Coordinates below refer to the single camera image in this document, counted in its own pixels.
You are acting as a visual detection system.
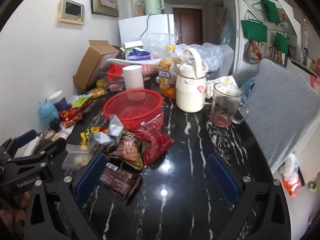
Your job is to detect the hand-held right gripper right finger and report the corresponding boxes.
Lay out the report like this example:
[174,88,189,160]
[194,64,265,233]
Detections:
[208,152,292,240]

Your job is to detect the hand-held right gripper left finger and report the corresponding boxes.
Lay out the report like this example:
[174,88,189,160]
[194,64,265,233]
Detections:
[24,152,108,240]

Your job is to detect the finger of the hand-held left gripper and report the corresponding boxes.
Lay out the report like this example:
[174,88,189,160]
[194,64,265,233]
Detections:
[6,137,67,172]
[0,129,38,159]

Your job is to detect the small clear zip bag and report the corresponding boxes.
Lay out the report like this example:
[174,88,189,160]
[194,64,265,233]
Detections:
[62,144,97,170]

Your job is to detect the dark red snack packet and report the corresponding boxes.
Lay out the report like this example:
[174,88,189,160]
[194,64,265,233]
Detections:
[98,162,143,202]

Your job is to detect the yellow black-print snack packet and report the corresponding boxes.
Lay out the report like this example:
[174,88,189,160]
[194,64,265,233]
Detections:
[80,127,110,147]

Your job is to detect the white grey snack packet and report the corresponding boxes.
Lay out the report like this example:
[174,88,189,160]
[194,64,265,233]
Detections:
[87,131,117,153]

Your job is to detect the large red snack packet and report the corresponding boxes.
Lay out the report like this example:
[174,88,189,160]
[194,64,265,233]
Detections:
[134,114,176,167]

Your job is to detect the red plastic basket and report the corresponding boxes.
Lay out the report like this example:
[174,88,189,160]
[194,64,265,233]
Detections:
[103,89,163,126]

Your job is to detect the person's left forearm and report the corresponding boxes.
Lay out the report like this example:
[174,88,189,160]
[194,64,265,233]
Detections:
[0,191,32,240]

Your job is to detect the white book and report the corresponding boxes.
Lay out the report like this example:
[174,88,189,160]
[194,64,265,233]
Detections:
[22,134,44,155]

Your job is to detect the pink white leaflet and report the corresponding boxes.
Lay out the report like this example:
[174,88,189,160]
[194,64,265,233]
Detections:
[46,127,73,140]

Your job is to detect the blue robot-shaped gadget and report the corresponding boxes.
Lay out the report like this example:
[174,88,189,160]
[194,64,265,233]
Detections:
[38,99,60,130]

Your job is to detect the red orange snack packet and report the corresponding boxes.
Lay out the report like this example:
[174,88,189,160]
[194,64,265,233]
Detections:
[59,107,85,127]

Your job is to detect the blue jar white lid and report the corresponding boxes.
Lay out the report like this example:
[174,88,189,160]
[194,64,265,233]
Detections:
[49,91,68,112]

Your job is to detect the silver snack packet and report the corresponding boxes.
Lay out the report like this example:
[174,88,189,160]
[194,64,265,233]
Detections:
[109,114,125,140]

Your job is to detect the white orange plastic bag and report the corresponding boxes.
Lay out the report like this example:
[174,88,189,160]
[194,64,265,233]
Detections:
[279,152,304,197]

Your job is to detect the yellow orange snack packet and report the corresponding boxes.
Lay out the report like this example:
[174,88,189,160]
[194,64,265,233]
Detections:
[87,87,108,99]

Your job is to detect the glass mug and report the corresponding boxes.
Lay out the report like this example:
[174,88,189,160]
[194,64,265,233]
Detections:
[210,82,250,127]

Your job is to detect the small pink tub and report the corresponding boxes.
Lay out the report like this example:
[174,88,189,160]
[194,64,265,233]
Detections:
[107,82,125,92]

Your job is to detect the clear plastic container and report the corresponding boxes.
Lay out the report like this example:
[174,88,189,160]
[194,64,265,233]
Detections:
[99,71,125,92]

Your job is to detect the grey leaf-pattern chair cover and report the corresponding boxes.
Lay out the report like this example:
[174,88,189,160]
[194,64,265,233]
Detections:
[244,59,320,173]

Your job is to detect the cardboard box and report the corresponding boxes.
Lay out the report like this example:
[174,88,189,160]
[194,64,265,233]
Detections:
[73,40,120,92]

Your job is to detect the blue cloth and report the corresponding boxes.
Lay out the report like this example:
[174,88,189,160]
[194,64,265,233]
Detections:
[241,77,258,103]

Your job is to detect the cream kettle-shaped bottle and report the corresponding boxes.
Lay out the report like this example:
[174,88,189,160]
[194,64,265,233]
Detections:
[176,49,209,112]

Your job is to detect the red plastic bag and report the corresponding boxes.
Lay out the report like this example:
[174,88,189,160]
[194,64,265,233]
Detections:
[107,64,125,82]

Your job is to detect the toilet paper roll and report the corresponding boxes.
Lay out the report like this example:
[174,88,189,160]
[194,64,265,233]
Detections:
[122,65,145,91]

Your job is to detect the white tray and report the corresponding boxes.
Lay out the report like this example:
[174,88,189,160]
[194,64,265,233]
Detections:
[106,58,163,67]

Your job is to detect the iced tea bottle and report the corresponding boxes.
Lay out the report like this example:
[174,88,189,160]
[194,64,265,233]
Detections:
[158,44,182,98]

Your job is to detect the pink cup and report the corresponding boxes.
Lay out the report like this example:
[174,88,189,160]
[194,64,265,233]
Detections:
[142,64,160,77]

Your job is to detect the blue tissue pack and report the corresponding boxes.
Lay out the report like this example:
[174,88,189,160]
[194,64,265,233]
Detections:
[128,47,151,60]

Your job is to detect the crumpled clear plastic bags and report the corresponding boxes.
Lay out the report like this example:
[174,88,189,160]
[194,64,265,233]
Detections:
[177,42,234,72]

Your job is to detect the green white box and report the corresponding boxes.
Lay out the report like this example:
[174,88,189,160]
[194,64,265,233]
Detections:
[124,41,143,55]

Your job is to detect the cartoon print tote bag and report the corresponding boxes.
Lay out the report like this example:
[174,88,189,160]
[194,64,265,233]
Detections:
[244,40,262,65]

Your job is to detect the white refrigerator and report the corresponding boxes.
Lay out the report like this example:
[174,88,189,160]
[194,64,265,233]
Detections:
[118,14,175,47]

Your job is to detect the large clear zip bag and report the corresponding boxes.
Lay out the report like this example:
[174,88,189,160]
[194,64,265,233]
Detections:
[149,33,175,59]

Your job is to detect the green tote bag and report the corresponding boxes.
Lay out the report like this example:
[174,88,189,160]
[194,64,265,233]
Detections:
[261,0,282,23]
[241,10,267,43]
[274,32,290,55]

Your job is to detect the brown door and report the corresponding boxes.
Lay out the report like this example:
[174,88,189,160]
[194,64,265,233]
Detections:
[173,7,203,45]

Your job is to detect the green electric kettle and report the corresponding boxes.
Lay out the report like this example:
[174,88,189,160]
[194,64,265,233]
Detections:
[144,0,165,15]

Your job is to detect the wall intercom panel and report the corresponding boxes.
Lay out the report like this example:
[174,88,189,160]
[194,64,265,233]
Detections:
[59,0,85,25]

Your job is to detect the black power cable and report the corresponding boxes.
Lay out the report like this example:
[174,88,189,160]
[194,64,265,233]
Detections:
[141,14,153,40]

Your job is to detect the hanging wall decoration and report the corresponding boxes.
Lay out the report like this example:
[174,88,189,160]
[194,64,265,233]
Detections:
[217,7,229,34]

